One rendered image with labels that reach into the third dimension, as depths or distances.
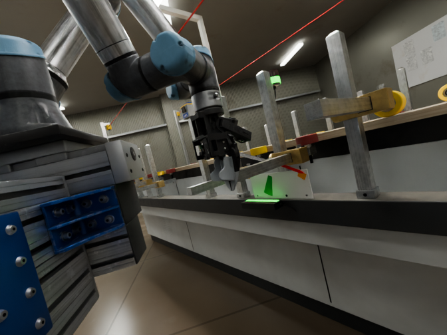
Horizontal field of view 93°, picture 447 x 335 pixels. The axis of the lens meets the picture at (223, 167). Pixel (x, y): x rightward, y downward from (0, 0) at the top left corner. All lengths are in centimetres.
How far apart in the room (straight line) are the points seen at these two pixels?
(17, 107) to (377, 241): 93
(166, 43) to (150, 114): 721
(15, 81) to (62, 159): 18
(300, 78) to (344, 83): 817
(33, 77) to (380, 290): 126
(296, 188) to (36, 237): 68
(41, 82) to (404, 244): 96
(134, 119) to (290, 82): 562
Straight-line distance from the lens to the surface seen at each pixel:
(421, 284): 105
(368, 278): 110
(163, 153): 741
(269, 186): 84
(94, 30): 54
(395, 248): 76
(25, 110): 60
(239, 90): 792
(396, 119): 83
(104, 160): 51
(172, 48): 45
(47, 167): 56
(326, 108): 42
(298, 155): 74
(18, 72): 64
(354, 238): 79
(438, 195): 69
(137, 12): 82
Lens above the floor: 91
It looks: 3 degrees down
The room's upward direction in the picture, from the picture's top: 14 degrees counter-clockwise
